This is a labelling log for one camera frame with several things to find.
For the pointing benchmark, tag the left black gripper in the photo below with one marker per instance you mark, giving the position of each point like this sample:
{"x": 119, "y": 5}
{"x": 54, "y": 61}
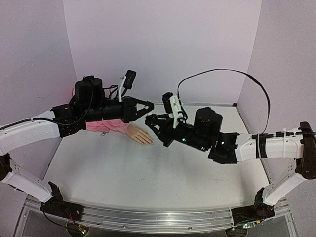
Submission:
{"x": 131, "y": 114}

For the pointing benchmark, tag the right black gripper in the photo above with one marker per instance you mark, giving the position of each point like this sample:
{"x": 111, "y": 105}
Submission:
{"x": 169, "y": 129}

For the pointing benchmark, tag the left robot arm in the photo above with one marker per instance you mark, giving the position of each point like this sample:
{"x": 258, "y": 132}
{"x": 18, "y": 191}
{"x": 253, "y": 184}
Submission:
{"x": 88, "y": 104}

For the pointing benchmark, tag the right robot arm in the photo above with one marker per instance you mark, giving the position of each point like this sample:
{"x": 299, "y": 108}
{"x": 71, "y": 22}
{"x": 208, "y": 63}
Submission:
{"x": 231, "y": 148}

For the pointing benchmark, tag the mannequin hand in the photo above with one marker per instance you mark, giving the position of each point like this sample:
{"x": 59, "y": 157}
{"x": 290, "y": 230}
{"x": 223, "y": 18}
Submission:
{"x": 139, "y": 135}

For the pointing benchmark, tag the pink hoodie sleeve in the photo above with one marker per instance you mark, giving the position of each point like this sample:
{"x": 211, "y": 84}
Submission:
{"x": 105, "y": 126}

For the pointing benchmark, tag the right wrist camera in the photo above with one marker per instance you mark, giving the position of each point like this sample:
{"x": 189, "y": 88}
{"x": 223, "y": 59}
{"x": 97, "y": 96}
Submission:
{"x": 174, "y": 109}

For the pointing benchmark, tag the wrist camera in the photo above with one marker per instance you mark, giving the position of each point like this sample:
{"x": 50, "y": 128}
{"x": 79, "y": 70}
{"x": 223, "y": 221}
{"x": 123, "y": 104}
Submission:
{"x": 126, "y": 83}
{"x": 174, "y": 109}

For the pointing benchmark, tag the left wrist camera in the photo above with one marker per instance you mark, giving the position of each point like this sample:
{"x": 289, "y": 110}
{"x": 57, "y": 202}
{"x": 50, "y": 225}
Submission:
{"x": 126, "y": 83}

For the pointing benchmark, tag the aluminium front rail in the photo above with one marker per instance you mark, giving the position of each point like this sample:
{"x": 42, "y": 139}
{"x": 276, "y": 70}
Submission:
{"x": 88, "y": 221}

